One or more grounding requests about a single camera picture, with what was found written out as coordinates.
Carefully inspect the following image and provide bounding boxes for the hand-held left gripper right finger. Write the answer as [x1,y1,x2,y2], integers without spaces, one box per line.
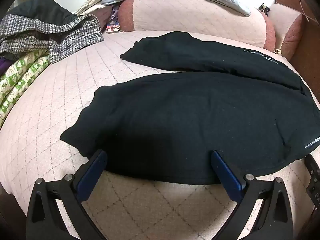
[211,150,293,240]

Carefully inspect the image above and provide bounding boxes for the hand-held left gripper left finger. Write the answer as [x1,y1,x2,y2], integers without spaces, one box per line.
[26,149,108,240]

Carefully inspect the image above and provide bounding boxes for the black pants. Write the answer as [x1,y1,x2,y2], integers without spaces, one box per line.
[60,31,320,185]

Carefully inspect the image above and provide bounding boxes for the pink quilted sofa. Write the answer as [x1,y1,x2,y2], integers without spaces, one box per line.
[0,0,320,240]

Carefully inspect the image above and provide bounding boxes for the green printed blanket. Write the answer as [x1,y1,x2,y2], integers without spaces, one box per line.
[0,49,52,128]

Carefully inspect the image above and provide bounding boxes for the purple cloth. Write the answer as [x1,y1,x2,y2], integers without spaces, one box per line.
[0,57,13,77]

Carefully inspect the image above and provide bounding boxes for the houndstooth coat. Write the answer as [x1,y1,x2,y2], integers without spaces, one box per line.
[0,14,104,64]

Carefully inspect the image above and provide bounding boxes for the colourful printed packet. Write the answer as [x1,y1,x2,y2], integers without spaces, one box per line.
[106,5,120,33]

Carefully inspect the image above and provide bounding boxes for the large pink sofa back cushion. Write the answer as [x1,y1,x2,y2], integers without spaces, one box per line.
[117,0,275,49]

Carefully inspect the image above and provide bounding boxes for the pink brown side cushion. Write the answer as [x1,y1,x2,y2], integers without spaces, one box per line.
[268,0,304,59]

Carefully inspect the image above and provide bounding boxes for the black cloth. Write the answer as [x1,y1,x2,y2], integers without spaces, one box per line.
[6,0,78,27]

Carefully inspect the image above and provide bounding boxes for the cream cloth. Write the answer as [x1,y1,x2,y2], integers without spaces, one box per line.
[75,0,105,15]

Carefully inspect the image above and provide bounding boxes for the thin beige string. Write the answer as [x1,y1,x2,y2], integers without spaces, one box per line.
[299,0,316,23]

